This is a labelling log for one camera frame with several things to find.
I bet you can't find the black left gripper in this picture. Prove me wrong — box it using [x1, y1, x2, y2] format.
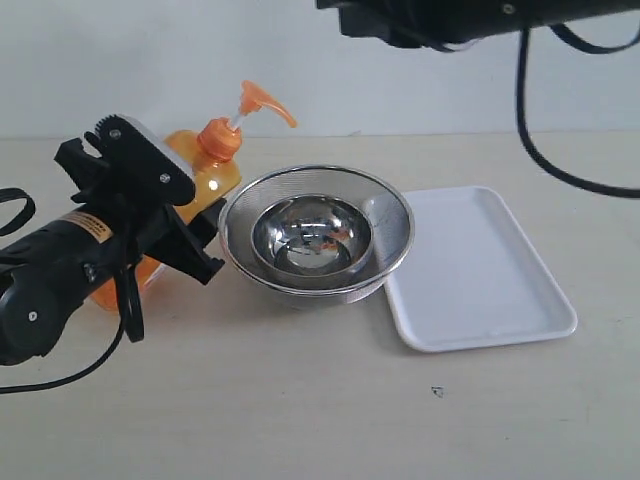
[114, 197, 226, 285]

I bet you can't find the orange dish soap pump bottle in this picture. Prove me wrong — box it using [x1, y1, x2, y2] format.
[89, 79, 298, 315]

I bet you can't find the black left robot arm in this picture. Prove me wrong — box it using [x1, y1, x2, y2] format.
[1, 199, 226, 366]

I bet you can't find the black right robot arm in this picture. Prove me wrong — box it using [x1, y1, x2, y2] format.
[315, 0, 639, 54]

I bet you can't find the small stainless steel bowl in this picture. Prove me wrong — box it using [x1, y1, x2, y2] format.
[250, 193, 373, 278]

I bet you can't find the steel mesh strainer bowl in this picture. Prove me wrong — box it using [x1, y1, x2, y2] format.
[219, 164, 415, 309]

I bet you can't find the white rectangular plastic tray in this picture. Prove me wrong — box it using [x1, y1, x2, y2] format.
[385, 186, 578, 353]

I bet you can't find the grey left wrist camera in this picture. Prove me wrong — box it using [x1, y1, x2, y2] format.
[54, 114, 196, 206]

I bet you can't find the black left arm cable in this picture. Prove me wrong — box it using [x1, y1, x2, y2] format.
[0, 187, 146, 395]

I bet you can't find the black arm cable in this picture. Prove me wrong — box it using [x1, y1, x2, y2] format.
[515, 21, 640, 198]
[0, 187, 146, 395]

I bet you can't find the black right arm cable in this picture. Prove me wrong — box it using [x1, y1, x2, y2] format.
[515, 21, 640, 198]

